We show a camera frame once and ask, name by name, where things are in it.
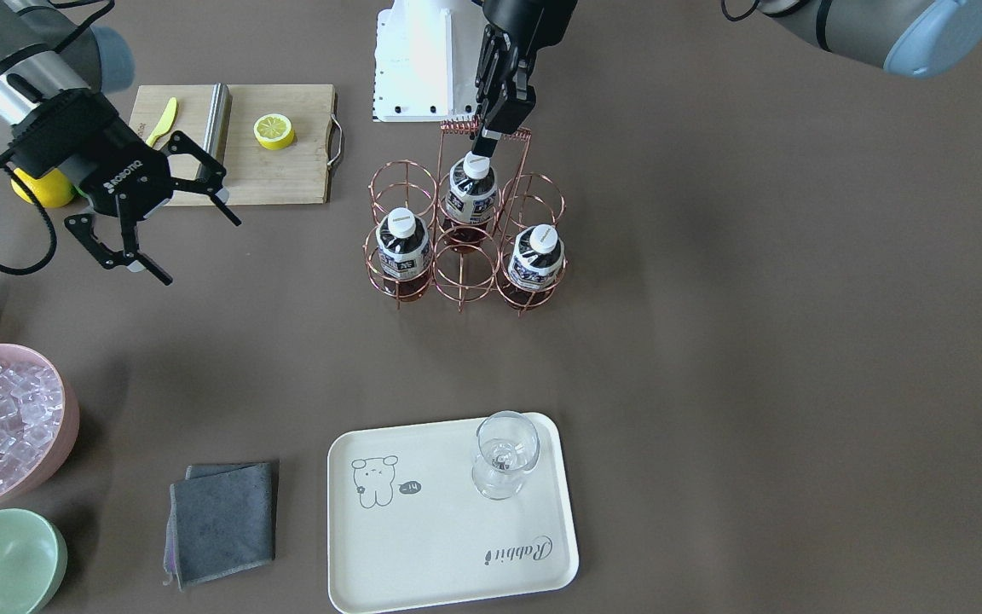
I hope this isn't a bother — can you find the yellow plastic knife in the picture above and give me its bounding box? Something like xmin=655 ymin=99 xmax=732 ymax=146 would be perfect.
xmin=145 ymin=97 xmax=179 ymax=148

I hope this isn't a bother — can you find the copper wire bottle basket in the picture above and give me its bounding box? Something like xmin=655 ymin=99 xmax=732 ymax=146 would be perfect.
xmin=361 ymin=118 xmax=570 ymax=315

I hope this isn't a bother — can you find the cream rabbit tray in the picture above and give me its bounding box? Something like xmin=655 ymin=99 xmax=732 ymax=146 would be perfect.
xmin=327 ymin=412 xmax=580 ymax=613

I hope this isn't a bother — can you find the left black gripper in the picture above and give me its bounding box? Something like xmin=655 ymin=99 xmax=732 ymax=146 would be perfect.
xmin=471 ymin=1 xmax=577 ymax=159

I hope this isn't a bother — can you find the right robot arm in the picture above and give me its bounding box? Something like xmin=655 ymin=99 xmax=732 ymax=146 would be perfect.
xmin=0 ymin=1 xmax=240 ymax=285

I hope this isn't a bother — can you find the green bowl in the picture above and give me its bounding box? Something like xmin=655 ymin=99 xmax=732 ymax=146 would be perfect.
xmin=0 ymin=508 xmax=69 ymax=613

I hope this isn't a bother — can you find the grey folded cloth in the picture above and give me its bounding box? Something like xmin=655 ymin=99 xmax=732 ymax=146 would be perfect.
xmin=163 ymin=461 xmax=277 ymax=591

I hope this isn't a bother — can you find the half lemon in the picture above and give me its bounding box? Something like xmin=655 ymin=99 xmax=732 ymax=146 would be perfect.
xmin=252 ymin=113 xmax=296 ymax=151

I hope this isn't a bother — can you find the pink bowl of ice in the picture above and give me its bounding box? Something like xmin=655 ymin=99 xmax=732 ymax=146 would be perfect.
xmin=0 ymin=345 xmax=79 ymax=504

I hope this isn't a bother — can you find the tea bottle at basket end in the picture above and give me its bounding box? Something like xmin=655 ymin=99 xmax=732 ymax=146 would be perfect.
xmin=498 ymin=224 xmax=564 ymax=310

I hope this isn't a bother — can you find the tea bottle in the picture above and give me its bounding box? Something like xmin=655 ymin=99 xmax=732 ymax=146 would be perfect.
xmin=375 ymin=207 xmax=432 ymax=302
xmin=441 ymin=152 xmax=500 ymax=253
xmin=498 ymin=224 xmax=564 ymax=310

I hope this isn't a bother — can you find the clear wine glass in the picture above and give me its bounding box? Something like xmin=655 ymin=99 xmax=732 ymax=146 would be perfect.
xmin=471 ymin=411 xmax=541 ymax=501

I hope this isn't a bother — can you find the bamboo cutting board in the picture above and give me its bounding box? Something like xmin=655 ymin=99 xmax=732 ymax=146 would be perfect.
xmin=128 ymin=83 xmax=338 ymax=206

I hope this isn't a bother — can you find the yellow lemon near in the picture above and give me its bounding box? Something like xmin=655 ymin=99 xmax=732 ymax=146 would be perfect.
xmin=11 ymin=168 xmax=77 ymax=207

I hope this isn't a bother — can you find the steel muddler black tip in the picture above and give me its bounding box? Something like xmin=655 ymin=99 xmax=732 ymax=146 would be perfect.
xmin=199 ymin=83 xmax=233 ymax=162

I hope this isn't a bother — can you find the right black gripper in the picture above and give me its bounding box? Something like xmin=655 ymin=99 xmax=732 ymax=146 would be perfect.
xmin=10 ymin=88 xmax=242 ymax=287

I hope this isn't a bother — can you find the tea bottle by robot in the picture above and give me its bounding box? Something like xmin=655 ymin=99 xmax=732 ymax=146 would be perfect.
xmin=441 ymin=152 xmax=500 ymax=253

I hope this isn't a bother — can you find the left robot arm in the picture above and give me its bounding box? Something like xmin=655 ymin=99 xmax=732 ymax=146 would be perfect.
xmin=471 ymin=1 xmax=982 ymax=157

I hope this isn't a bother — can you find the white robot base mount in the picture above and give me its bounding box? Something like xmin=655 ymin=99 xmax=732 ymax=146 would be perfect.
xmin=372 ymin=1 xmax=488 ymax=122

